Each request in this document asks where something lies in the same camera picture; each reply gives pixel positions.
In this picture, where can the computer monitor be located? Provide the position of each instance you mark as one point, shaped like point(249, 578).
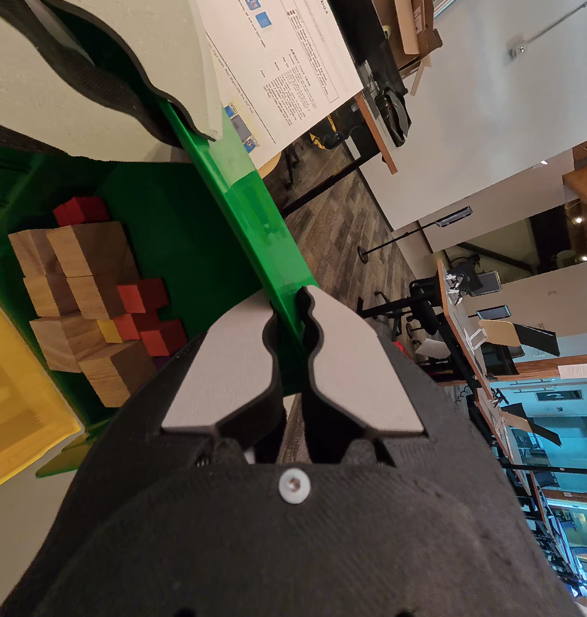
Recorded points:
point(486, 283)

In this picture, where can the white paper sign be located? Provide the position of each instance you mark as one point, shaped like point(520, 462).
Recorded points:
point(580, 370)

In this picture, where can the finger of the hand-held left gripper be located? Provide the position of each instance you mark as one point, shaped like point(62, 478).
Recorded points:
point(42, 96)
point(177, 43)

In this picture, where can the printed white paper sheet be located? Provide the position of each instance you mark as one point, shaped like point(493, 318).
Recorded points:
point(283, 53)

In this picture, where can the pile of wooden and coloured blocks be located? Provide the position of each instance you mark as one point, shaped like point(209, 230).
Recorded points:
point(91, 255)

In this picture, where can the black floor lamp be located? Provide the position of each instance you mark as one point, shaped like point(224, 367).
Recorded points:
point(455, 217)

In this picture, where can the wooden desk with orange edge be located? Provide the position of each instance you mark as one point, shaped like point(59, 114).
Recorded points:
point(377, 135)

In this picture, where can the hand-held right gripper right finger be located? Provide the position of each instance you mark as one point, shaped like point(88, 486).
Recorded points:
point(361, 376)

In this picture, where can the black panel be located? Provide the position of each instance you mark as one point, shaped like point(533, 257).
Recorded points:
point(536, 340)

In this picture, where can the yellow plastic box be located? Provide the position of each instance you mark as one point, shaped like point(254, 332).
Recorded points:
point(14, 414)

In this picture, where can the wooden beam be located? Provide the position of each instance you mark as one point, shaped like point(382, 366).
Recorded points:
point(534, 369)

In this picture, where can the wall junction box with conduit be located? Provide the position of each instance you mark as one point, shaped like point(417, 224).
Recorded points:
point(517, 49)

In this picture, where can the black bag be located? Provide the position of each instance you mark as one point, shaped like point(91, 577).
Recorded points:
point(394, 118)

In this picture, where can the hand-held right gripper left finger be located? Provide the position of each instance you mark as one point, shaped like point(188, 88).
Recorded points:
point(226, 371)

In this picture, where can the long wooden desk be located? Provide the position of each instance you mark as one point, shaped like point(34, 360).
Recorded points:
point(459, 328)

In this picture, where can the cardboard pieces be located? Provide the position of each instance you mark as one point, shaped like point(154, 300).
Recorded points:
point(409, 29)

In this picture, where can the green plastic box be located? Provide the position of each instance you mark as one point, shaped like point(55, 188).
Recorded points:
point(187, 241)

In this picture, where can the black office chair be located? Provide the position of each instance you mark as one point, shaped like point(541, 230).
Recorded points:
point(421, 313)

